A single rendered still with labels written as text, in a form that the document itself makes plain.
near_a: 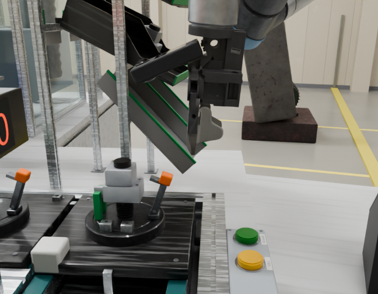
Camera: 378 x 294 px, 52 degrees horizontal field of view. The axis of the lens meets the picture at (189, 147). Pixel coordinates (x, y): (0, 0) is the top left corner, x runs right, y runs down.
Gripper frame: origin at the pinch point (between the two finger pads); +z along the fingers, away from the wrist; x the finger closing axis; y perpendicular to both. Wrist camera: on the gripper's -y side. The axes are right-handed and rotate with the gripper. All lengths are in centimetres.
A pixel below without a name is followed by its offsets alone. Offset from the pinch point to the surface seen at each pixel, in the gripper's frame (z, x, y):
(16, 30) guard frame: -6, 89, -66
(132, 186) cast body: 6.3, -3.8, -9.1
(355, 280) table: 23.1, -4.0, 32.8
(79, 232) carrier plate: 15.4, -4.8, -18.1
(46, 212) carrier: 16.5, 2.3, -26.3
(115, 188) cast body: 6.7, -3.9, -11.8
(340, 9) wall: -7, 693, 276
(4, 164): 34, 56, -60
